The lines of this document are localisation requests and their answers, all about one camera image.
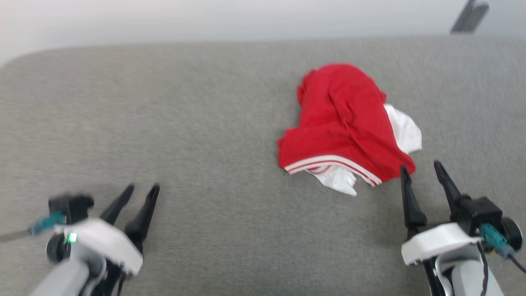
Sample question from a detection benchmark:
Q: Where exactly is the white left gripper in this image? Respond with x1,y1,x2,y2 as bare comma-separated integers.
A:
46,184,161,275

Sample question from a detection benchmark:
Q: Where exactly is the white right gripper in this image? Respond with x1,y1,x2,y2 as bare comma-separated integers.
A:
400,160,481,266

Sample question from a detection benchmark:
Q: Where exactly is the red basketball jersey white trim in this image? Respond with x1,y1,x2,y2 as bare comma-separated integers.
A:
277,63,423,197

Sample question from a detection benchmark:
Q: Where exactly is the grey fabric sofa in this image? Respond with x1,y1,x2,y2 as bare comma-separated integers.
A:
0,35,526,296

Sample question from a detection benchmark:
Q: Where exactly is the dark grey background object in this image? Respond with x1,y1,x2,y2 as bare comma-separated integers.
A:
450,0,489,34

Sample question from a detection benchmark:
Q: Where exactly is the right camera cable teal plug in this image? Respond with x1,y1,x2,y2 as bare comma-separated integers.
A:
480,224,526,273

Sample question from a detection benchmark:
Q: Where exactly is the camera cable teal plug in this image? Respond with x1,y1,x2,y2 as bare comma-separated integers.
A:
0,212,65,243
480,224,526,273

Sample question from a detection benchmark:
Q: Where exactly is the left camera cable teal plug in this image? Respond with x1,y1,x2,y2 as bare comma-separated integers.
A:
0,212,65,243

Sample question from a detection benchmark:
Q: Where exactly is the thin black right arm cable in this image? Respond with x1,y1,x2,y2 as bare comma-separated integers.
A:
476,243,490,296

